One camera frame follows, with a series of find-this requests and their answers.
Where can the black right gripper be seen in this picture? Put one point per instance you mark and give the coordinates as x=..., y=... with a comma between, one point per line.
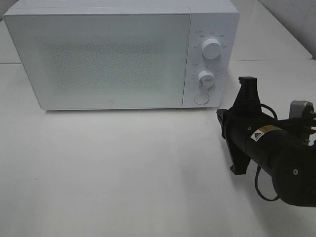
x=239, y=121

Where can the round white door button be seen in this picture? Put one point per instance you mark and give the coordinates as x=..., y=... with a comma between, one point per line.
x=201, y=98

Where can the white microwave door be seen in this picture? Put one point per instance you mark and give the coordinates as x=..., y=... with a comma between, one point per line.
x=79, y=62

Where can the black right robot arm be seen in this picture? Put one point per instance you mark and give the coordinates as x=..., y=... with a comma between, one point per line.
x=279, y=147

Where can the upper white power knob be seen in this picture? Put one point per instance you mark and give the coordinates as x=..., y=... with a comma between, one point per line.
x=211, y=47

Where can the white microwave oven body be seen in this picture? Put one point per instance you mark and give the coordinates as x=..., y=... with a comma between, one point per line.
x=208, y=18

